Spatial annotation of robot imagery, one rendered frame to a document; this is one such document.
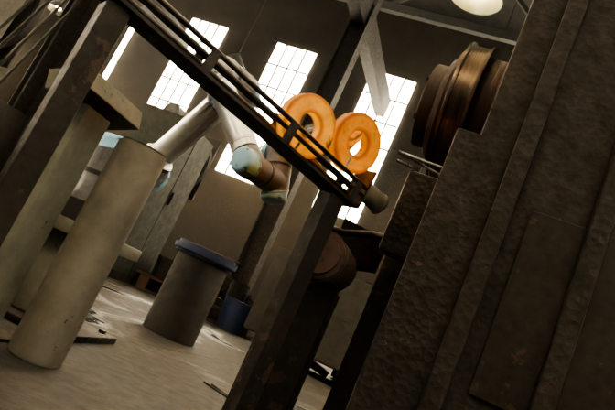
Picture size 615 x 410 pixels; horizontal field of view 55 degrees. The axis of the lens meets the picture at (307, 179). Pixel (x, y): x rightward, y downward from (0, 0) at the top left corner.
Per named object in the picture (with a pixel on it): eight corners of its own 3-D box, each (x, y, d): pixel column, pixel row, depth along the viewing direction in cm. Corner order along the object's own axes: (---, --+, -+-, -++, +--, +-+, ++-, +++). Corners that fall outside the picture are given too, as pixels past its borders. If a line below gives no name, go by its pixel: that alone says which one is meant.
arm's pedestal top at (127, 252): (-1, 202, 168) (5, 189, 169) (55, 225, 198) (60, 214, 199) (93, 245, 162) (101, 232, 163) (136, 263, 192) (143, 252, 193)
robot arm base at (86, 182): (58, 189, 175) (72, 159, 177) (76, 197, 190) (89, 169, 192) (104, 209, 175) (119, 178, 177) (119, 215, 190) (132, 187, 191)
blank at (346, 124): (390, 136, 154) (381, 135, 157) (356, 99, 146) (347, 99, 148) (361, 186, 150) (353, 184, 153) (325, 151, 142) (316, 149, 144)
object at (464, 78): (444, 203, 209) (489, 90, 220) (445, 156, 166) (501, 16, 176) (426, 198, 211) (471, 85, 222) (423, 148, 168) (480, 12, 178)
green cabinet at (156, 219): (60, 254, 498) (144, 102, 531) (104, 270, 563) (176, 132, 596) (105, 276, 483) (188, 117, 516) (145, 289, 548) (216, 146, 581)
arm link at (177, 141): (108, 161, 195) (231, 51, 185) (139, 178, 207) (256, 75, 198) (117, 187, 188) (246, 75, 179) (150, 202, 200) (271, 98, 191)
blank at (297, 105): (346, 123, 146) (337, 123, 148) (308, 79, 138) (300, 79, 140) (313, 172, 141) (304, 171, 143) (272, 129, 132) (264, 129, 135)
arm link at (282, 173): (247, 193, 162) (253, 156, 166) (268, 206, 171) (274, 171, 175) (271, 192, 159) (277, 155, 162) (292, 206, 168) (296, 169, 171)
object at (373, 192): (383, 215, 154) (393, 196, 156) (362, 197, 149) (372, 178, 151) (367, 212, 159) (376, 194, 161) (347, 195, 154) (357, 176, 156)
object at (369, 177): (358, 209, 148) (377, 173, 151) (357, 208, 147) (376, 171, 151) (339, 205, 154) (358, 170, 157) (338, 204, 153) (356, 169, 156)
